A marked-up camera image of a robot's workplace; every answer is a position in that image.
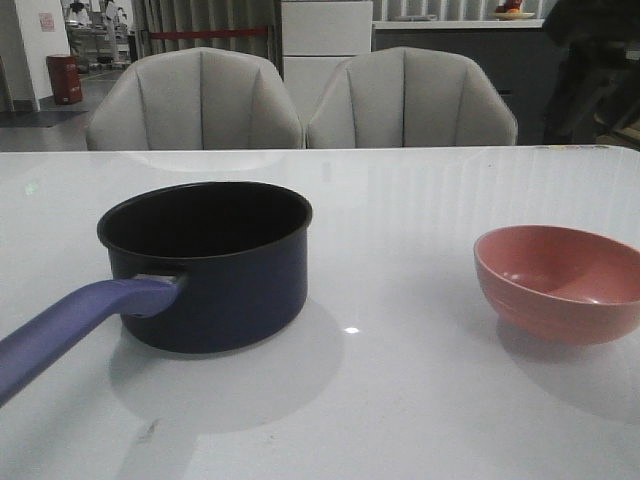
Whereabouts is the pink bowl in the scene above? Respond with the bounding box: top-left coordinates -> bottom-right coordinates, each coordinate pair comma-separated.
474,225 -> 639,345

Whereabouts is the dark blue saucepan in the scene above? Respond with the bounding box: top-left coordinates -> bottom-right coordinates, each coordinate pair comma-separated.
1,181 -> 313,401

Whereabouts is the right grey upholstered chair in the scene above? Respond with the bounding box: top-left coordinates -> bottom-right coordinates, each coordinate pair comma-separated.
306,47 -> 518,149

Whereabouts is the grey upholstered chair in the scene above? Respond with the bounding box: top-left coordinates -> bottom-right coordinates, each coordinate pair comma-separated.
306,47 -> 518,149
86,47 -> 304,151

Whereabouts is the left grey upholstered chair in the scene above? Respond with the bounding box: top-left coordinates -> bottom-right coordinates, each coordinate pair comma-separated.
86,47 -> 304,151

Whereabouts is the white drawer cabinet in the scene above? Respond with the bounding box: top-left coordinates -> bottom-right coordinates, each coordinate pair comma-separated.
281,1 -> 373,123

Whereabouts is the red barrier belt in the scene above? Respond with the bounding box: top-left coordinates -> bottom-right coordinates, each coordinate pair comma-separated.
149,27 -> 269,40

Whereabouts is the dark grey counter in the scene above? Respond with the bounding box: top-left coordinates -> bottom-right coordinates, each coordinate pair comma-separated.
370,19 -> 566,146

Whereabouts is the fruit plate on counter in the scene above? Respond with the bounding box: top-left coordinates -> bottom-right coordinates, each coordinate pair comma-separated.
492,0 -> 535,21

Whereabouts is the red waste bin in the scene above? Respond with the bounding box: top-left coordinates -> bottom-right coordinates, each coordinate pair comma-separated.
46,54 -> 83,105

